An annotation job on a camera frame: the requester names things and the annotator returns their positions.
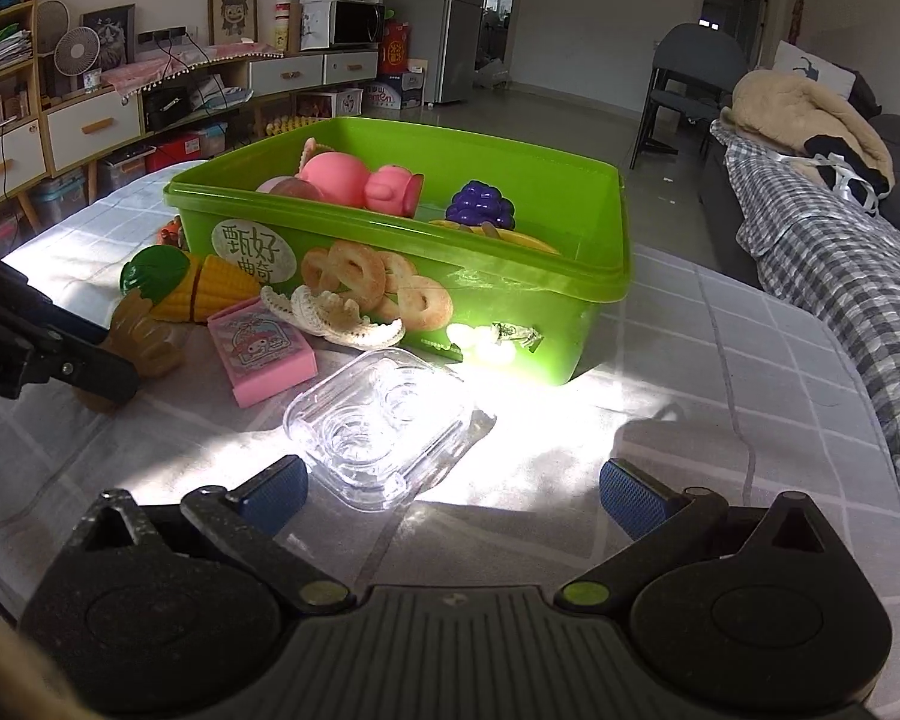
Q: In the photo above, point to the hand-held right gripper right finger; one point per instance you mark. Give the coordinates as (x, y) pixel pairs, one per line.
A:
(631, 495)

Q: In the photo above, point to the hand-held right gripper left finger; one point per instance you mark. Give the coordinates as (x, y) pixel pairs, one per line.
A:
(277, 493)

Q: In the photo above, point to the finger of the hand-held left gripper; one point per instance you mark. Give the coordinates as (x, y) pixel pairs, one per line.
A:
(15, 300)
(90, 371)

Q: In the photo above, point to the clear plastic tray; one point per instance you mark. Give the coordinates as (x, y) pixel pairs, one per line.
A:
(375, 420)

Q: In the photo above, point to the green plastic box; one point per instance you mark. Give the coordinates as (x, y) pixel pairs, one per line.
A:
(495, 300)

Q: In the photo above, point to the pink rubber toy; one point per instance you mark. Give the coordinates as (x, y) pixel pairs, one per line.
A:
(337, 176)

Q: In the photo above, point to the purple toy grapes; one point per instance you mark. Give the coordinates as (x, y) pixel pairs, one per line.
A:
(480, 202)

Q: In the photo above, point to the grey checked tablecloth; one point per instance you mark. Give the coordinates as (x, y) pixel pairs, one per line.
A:
(720, 390)

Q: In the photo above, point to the pink card box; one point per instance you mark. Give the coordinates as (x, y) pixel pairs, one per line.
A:
(262, 352)

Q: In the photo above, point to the yellow toy corn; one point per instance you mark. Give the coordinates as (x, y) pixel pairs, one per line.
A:
(217, 285)

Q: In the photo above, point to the small orange toy figure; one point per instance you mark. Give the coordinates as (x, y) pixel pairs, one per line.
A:
(172, 232)

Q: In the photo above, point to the white toy tiara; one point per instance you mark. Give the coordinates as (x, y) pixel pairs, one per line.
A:
(330, 315)

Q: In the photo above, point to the wooden cabinet with white drawers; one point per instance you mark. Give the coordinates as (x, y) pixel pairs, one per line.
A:
(90, 127)

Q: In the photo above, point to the red storage box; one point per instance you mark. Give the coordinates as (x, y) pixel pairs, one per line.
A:
(176, 154)

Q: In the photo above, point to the small white desk fan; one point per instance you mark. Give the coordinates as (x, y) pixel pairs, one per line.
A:
(76, 52)

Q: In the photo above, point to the framed cat picture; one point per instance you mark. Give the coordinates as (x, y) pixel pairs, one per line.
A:
(109, 37)

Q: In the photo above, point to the pink cloth with tassels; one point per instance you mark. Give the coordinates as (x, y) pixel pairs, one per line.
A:
(195, 64)

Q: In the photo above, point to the grey checked sofa blanket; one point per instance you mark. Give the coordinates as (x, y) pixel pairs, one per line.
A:
(832, 262)

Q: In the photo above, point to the row of yellow toys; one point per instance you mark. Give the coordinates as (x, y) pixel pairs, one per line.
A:
(292, 125)

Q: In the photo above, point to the framed cartoon girl picture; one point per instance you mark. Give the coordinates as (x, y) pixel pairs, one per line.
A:
(232, 11)

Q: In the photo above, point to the white and yellow canister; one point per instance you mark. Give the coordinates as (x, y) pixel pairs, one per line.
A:
(281, 26)

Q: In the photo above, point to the black garment with white ribbon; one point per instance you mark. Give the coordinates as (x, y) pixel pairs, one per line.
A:
(844, 161)

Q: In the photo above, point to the blue and white carton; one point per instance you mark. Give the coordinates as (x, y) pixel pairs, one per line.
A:
(394, 90)

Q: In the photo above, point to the grey chair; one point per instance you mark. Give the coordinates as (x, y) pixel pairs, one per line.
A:
(690, 67)

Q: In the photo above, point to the black microwave oven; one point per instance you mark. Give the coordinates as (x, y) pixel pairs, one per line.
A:
(356, 22)

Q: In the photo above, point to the red gift box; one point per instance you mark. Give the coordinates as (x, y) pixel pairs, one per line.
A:
(395, 49)

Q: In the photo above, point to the white cushion with blue print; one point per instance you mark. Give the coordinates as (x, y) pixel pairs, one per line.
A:
(814, 67)

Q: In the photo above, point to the silver refrigerator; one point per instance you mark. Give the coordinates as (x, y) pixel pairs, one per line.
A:
(457, 22)

